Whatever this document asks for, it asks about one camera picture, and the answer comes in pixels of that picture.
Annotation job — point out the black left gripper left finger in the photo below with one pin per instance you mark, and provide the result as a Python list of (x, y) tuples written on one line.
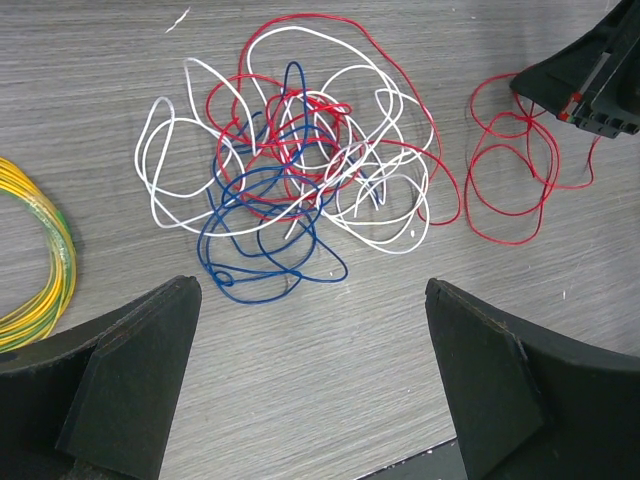
[(103, 393)]

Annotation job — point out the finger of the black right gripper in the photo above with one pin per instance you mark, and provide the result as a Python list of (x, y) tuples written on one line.
[(547, 82)]

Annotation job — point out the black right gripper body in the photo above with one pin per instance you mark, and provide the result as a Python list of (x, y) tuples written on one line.
[(604, 89)]

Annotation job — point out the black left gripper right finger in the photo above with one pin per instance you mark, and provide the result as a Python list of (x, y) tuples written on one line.
[(527, 402)]

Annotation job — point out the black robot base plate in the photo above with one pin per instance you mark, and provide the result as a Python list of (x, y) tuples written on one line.
[(440, 462)]

